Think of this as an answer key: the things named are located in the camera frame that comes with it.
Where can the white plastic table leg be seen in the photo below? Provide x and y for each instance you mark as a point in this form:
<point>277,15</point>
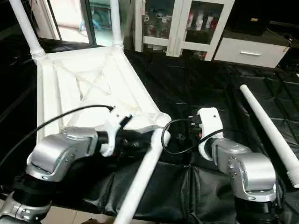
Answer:
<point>28,28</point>
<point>271,130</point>
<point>116,23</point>
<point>145,172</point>

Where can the white plastic table top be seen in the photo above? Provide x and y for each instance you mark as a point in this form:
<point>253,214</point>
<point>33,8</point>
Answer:
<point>93,84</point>

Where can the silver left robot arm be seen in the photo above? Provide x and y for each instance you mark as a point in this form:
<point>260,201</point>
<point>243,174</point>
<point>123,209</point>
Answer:
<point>51,158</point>

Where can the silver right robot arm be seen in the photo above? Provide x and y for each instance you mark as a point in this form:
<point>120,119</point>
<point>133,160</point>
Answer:
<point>247,172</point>

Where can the black table mat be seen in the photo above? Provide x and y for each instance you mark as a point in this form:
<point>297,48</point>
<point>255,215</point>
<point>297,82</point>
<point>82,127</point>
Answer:
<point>196,93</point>

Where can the white drawer unit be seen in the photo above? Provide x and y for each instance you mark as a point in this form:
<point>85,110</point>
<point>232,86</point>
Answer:
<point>252,51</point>

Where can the white glass door cabinet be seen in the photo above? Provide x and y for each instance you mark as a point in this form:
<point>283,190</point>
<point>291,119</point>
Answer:
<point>187,25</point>

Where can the teal plastic stool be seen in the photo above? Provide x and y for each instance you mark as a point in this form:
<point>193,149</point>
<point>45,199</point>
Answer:
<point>99,21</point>

